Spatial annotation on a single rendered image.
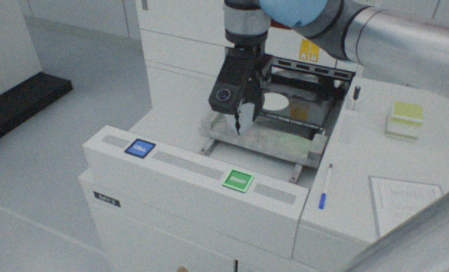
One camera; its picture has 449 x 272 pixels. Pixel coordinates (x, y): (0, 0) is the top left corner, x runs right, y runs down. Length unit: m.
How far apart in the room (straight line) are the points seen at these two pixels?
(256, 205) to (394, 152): 0.38
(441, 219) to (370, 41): 0.29
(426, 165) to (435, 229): 0.71
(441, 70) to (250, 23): 0.28
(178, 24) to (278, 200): 0.83
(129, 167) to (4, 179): 1.66
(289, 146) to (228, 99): 0.50
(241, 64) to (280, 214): 0.33
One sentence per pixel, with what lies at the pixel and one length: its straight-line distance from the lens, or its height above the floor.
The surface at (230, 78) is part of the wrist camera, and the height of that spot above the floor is 1.25.
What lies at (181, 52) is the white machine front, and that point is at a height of 0.91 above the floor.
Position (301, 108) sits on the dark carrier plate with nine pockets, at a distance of 1.17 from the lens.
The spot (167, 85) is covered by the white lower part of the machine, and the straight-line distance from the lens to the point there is 1.57.
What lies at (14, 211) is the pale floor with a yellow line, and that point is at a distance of 2.30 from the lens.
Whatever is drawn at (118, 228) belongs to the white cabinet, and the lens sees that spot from 1.16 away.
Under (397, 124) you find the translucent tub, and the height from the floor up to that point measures 1.01.
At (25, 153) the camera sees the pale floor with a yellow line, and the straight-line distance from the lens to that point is 2.65.
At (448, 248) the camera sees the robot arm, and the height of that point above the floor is 1.37.
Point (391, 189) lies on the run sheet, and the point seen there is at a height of 0.97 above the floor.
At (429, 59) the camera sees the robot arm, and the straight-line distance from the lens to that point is 0.45.
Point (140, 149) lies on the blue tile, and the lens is 0.91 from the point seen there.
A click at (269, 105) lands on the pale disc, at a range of 1.16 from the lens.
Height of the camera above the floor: 1.55
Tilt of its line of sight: 40 degrees down
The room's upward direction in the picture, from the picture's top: straight up
